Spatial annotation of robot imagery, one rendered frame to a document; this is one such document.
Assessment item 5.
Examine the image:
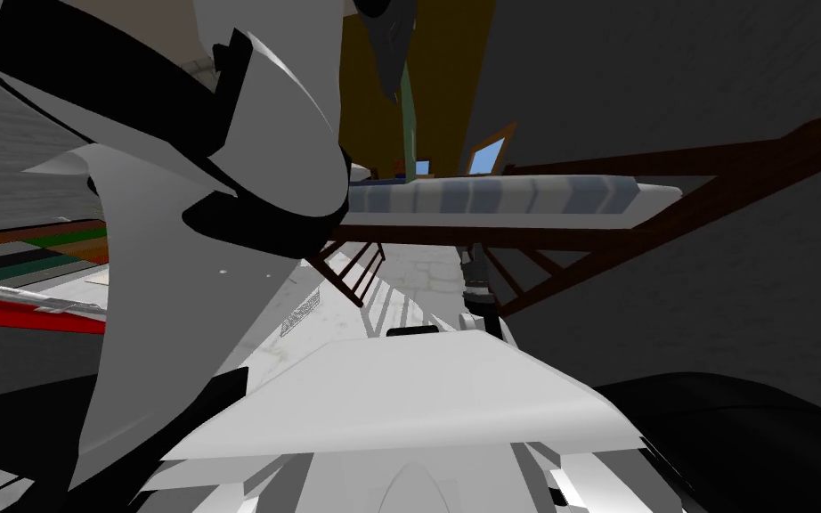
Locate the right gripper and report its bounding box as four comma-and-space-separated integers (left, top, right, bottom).
460, 246, 492, 288

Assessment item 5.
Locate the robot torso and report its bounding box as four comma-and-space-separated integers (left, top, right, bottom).
141, 323, 670, 513

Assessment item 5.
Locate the green upright bar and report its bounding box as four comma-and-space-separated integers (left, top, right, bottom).
399, 62, 419, 181

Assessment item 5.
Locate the brown wooden bed striped mattress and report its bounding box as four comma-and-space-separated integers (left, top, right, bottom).
305, 112, 821, 319

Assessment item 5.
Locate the wooden framed window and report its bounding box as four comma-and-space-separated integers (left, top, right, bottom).
464, 122, 519, 177

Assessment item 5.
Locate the multicoloured striped rug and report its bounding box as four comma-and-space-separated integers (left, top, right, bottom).
0, 219, 110, 288

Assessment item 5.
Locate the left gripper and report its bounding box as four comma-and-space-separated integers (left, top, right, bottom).
353, 0, 419, 105

